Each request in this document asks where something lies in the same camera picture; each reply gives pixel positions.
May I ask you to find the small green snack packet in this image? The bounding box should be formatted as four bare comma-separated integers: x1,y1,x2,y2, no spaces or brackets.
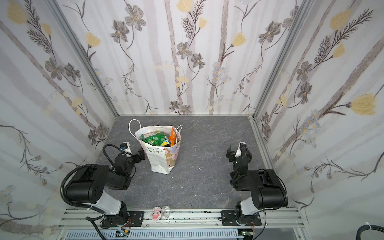
141,131,171,147

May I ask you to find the orange red snack packet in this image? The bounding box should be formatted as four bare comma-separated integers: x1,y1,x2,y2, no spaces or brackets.
169,127,178,147

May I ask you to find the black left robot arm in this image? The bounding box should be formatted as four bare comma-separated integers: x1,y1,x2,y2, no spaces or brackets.
60,142,146,229

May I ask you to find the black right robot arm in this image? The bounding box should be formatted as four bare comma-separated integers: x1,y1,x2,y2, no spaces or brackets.
226,142,289,218

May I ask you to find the pink toy figure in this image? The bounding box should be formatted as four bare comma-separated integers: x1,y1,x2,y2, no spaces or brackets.
151,206,162,221

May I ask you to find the clear round ornament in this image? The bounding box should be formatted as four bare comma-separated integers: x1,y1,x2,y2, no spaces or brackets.
161,206,171,219

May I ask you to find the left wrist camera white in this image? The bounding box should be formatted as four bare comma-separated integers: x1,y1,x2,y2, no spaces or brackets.
120,142,132,155

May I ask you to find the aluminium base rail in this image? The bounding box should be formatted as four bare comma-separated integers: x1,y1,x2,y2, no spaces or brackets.
54,208,310,240

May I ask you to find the black corrugated cable hose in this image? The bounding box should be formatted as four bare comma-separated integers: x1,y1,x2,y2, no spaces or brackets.
356,224,384,240

